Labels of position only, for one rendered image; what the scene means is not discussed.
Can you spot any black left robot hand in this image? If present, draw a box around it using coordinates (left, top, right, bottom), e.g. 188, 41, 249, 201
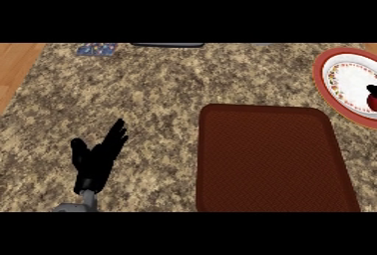
70, 118, 132, 196

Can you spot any red tomato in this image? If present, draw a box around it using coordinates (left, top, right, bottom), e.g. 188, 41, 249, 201
367, 94, 377, 113

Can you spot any red rimmed white plate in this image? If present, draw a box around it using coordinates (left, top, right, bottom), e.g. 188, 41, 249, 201
311, 47, 377, 130

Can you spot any brown rectangular tray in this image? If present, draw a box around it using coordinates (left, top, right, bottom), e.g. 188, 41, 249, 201
194, 103, 362, 213

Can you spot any blue patterned flat item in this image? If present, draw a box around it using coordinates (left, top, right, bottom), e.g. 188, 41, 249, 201
76, 42, 120, 57

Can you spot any dark flat appliance edge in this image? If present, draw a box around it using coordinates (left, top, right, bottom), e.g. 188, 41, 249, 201
129, 42, 206, 49

